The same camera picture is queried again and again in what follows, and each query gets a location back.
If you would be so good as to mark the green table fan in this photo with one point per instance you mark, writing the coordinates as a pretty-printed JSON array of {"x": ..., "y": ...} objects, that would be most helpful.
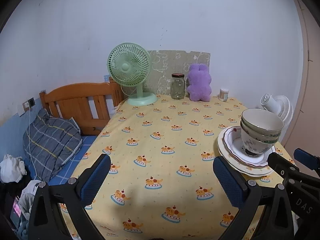
[{"x": 128, "y": 66}]

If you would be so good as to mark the cotton swab container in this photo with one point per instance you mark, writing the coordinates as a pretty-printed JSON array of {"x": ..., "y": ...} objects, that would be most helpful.
[{"x": 223, "y": 95}]

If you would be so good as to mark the dark clothing pile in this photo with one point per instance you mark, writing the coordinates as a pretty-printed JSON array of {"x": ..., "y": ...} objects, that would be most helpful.
[{"x": 7, "y": 195}]

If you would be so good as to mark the blue wall sticker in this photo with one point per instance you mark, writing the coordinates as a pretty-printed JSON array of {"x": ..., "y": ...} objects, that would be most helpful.
[{"x": 106, "y": 77}]

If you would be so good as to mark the white standing fan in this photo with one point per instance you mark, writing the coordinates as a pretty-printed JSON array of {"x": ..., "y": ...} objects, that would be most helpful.
[{"x": 282, "y": 107}]

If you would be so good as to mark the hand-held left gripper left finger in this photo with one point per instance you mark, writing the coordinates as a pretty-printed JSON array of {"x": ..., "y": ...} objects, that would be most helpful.
[{"x": 96, "y": 180}]

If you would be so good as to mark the wall socket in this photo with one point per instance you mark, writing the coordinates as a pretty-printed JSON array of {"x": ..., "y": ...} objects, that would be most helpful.
[{"x": 29, "y": 103}]

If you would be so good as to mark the yellow printed tablecloth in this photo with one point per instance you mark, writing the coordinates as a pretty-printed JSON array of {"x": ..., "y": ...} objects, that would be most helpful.
[{"x": 160, "y": 170}]

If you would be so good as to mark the white crumpled cloth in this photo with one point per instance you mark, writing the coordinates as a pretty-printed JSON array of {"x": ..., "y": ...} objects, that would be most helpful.
[{"x": 11, "y": 167}]

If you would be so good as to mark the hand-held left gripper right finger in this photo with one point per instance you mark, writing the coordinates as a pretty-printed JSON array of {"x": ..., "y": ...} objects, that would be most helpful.
[{"x": 226, "y": 182}]

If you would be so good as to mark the patterned grey-green board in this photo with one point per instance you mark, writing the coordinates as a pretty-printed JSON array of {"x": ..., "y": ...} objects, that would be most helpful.
[{"x": 170, "y": 62}]

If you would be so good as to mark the grey plaid pillow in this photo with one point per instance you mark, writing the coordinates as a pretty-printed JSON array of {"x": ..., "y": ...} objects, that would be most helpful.
[{"x": 50, "y": 142}]

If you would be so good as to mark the phone with lit screen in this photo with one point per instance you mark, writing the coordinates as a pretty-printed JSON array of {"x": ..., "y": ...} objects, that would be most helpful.
[{"x": 15, "y": 211}]

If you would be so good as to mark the glass jar with dark lid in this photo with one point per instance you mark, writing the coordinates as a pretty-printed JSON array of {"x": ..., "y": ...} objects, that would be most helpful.
[{"x": 178, "y": 88}]

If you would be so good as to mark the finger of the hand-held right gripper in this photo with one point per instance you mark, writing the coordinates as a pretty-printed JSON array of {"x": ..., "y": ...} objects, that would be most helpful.
[
  {"x": 280, "y": 163},
  {"x": 306, "y": 158}
]

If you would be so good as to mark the grey cloth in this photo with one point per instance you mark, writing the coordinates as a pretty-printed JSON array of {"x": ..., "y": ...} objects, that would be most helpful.
[{"x": 26, "y": 200}]

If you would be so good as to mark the wooden bed headboard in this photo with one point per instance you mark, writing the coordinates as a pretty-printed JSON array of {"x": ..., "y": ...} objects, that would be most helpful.
[{"x": 75, "y": 100}]

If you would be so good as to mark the purple plush toy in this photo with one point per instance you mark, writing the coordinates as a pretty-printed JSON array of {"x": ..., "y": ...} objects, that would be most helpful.
[{"x": 198, "y": 85}]

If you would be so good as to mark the beige door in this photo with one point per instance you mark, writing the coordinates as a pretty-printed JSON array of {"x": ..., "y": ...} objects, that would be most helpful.
[{"x": 307, "y": 80}]

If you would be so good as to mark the red-rimmed white plate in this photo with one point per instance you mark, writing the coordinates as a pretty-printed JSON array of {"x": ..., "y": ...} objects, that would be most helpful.
[{"x": 233, "y": 142}]

